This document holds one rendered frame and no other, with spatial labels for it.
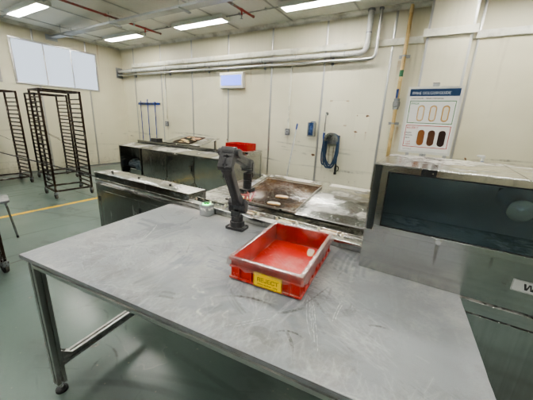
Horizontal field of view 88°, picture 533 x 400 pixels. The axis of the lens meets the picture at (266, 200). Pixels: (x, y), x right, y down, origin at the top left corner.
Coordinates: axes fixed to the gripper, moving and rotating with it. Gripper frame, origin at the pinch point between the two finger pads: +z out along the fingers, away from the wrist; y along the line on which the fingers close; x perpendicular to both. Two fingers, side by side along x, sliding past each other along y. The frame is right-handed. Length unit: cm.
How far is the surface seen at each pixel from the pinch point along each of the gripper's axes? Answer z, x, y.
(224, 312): 11, -50, -83
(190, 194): 2.4, 45.1, -7.0
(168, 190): 3, 66, -9
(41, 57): -164, 701, 174
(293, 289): 7, -66, -62
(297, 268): 11, -58, -42
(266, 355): 11, -71, -90
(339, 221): 4, -60, 12
